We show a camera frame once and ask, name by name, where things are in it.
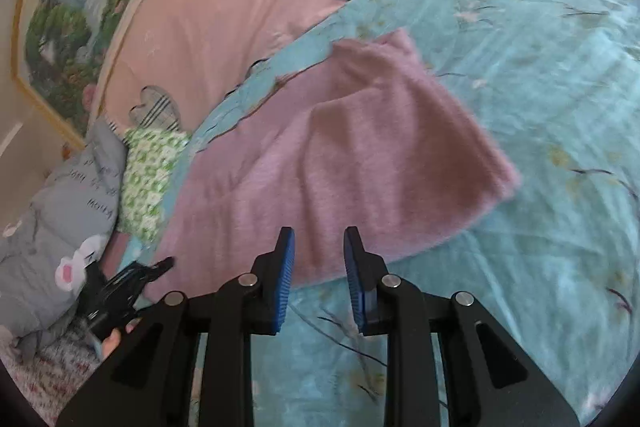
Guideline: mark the green patterned pillow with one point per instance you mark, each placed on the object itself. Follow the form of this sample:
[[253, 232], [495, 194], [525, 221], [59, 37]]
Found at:
[[145, 177]]

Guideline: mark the grey printed quilt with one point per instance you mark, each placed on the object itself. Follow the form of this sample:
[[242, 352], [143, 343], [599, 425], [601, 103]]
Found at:
[[50, 227]]

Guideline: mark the person's left hand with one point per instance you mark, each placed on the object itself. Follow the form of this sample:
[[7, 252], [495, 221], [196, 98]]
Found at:
[[112, 343]]

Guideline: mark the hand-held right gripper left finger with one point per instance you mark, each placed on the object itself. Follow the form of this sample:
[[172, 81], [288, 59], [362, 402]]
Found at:
[[285, 277]]

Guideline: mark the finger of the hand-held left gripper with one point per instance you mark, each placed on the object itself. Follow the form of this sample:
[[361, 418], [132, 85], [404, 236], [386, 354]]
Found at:
[[155, 268]]

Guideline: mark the pink knitted sweater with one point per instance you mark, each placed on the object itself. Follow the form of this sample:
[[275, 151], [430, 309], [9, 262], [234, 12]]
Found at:
[[350, 157]]

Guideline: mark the white floral bed sheet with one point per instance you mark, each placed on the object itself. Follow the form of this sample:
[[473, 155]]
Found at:
[[45, 372]]

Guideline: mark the pink quilt with plaid hearts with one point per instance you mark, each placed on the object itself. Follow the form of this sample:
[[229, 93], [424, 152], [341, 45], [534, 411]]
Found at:
[[225, 7]]

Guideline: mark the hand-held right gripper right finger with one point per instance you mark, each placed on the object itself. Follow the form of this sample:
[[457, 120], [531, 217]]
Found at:
[[356, 282]]

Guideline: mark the framed landscape painting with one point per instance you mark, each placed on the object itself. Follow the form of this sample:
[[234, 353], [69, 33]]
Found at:
[[65, 32]]

